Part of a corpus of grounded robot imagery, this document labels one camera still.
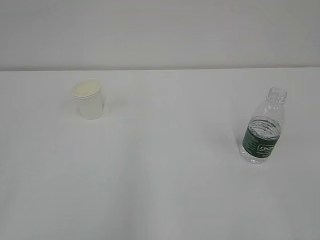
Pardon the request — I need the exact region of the clear plastic water bottle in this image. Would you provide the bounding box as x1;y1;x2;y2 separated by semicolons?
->
239;87;287;164

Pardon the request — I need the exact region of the white paper cup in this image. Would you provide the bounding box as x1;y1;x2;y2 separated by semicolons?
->
72;79;104;120

